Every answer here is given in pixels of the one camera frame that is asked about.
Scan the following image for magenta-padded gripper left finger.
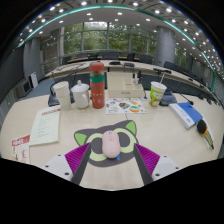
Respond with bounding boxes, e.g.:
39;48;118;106
42;143;92;185

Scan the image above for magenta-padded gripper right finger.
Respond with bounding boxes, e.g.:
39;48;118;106
132;143;182;186

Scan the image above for pink computer mouse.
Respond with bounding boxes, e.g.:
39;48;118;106
101;130;121;159

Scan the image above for cat face mouse pad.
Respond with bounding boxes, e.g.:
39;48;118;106
73;119;138;168

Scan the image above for white printed booklet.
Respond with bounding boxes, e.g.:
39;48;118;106
28;105;62;147

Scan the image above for red and white magazine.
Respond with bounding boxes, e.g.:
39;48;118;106
11;133;32;164

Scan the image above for colourful sticker sheet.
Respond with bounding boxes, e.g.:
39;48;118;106
105;97;148;115

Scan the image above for blue and white book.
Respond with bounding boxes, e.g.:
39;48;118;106
168;101;204;130

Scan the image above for white lidded mug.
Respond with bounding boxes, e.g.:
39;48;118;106
70;79;91;110

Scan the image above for black handheld microphone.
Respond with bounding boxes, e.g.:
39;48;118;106
196;118;215;150

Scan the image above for dark conference microphone base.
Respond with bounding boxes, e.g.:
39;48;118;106
159;89;178;107
47;89;76;108

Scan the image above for stacked white paper cups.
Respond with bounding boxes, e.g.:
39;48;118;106
53;80;72;112

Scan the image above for green printed paper cup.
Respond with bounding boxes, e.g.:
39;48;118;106
148;72;168;108

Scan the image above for red drink bottle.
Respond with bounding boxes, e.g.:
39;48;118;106
88;61;106;110

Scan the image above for white cardboard box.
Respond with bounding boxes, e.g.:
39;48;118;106
107;72;145;99

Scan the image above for curved wooden conference desk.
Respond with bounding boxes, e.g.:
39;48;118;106
44;59;221;101

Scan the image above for dark office chairs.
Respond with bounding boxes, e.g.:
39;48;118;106
61;51;218;98

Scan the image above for ceiling lights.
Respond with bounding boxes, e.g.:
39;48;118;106
16;0;224;81

